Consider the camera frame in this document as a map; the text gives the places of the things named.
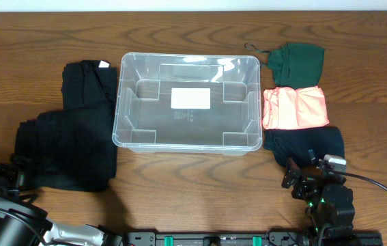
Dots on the dark green garment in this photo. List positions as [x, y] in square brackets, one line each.
[294, 65]

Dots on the dark navy garment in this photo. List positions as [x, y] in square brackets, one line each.
[296, 144]

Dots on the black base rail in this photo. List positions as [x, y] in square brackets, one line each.
[273, 238]

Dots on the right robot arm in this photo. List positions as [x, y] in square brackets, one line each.
[329, 202]

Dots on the clear plastic storage container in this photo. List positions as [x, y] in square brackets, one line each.
[145, 122]

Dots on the white label in container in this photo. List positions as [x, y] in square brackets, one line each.
[191, 98]

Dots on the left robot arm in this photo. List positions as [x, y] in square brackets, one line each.
[22, 223]

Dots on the large black garment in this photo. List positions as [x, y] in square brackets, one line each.
[69, 150]

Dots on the small black garment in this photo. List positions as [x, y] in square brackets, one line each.
[88, 83]

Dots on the pink garment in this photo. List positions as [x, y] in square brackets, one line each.
[288, 109]

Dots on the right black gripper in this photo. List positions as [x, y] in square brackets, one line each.
[307, 180]

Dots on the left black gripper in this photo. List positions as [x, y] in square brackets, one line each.
[13, 174]

